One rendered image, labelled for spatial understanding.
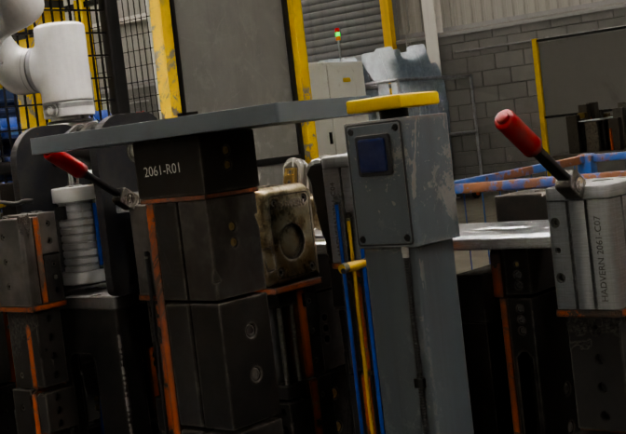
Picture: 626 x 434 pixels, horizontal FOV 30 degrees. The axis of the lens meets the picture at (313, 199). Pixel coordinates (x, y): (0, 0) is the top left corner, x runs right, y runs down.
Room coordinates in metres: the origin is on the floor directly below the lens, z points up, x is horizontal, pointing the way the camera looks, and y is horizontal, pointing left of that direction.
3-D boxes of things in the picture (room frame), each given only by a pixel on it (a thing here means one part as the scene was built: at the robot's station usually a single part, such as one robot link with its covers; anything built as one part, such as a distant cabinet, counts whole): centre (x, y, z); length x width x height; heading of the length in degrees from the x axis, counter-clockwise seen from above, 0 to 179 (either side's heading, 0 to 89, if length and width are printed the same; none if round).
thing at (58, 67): (1.96, 0.39, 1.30); 0.09 x 0.08 x 0.13; 71
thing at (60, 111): (1.96, 0.39, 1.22); 0.09 x 0.08 x 0.03; 139
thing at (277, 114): (1.21, 0.12, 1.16); 0.37 x 0.14 x 0.02; 49
